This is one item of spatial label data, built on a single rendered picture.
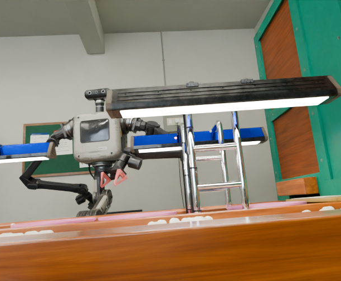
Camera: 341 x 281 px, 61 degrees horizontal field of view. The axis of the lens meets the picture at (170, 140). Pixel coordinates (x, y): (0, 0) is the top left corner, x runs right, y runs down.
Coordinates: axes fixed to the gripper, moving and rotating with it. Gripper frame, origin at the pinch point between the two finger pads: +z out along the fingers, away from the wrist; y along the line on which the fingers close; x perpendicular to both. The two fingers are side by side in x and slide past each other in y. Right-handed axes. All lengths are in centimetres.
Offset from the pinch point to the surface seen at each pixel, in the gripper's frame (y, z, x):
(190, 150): -64, 11, 21
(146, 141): -27.9, -11.3, 12.1
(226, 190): -61, 3, -9
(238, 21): 2, -308, -45
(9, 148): 20.9, 10.5, 41.0
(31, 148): 12.9, 7.6, 36.2
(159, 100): -68, 16, 43
